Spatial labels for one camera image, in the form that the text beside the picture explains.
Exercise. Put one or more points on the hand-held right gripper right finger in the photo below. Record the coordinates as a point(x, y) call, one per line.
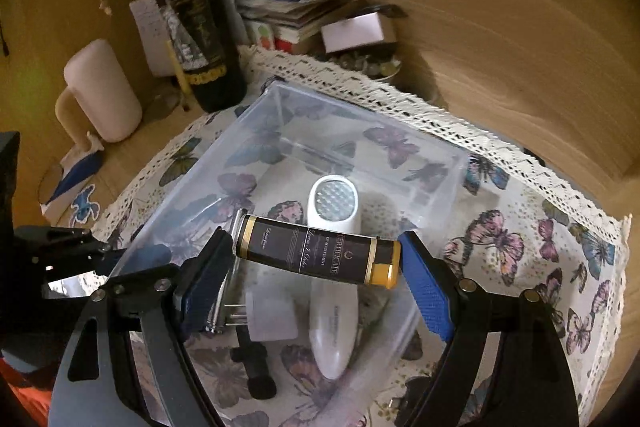
point(425, 287)

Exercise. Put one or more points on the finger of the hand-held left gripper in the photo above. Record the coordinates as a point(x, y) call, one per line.
point(75, 242)
point(85, 279)

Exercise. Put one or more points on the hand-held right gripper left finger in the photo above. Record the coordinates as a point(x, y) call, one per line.
point(200, 292)

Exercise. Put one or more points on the silver metal tube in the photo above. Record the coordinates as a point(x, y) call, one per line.
point(225, 297)

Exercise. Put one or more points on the white charger plug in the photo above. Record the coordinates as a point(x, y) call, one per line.
point(272, 314)

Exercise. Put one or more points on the white handheld massager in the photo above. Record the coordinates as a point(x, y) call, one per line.
point(332, 322)

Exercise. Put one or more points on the dark brown cosmetic tube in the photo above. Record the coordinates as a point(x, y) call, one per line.
point(310, 252)

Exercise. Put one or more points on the clear plastic storage box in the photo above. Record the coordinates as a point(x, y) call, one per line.
point(350, 142)

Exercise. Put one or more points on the blue white flat ornament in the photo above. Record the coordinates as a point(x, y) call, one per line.
point(75, 177)

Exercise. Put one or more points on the butterfly print lace tablecloth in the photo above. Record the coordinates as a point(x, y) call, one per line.
point(500, 247)

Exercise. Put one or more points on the orange cloth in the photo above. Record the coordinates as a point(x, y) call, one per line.
point(22, 399)

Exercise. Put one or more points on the yellow pencil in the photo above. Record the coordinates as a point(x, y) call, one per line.
point(176, 72)

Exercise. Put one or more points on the white paper note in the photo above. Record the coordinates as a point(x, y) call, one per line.
point(147, 37)

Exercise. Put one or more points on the bowl of coins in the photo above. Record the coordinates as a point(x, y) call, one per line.
point(370, 64)

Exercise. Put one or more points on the dark wine bottle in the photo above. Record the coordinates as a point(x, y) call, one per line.
point(200, 22)

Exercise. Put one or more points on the small white cardboard box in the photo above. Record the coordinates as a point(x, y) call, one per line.
point(352, 29)

